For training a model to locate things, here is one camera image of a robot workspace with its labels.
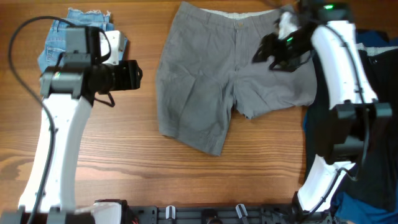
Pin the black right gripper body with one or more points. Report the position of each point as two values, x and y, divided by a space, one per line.
286 51

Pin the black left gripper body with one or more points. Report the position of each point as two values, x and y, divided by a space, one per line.
121 77

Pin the grey shorts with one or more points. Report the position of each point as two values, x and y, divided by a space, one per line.
206 71

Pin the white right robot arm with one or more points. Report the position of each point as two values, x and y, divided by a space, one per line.
352 116

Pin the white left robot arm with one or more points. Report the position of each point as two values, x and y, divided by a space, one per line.
67 95

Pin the light blue denim jeans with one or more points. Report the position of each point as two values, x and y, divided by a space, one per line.
55 42

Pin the black garment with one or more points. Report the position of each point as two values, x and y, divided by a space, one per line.
373 140

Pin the teal blue garment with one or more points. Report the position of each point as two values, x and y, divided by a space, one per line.
344 206

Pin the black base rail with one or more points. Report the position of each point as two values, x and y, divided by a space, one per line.
199 214

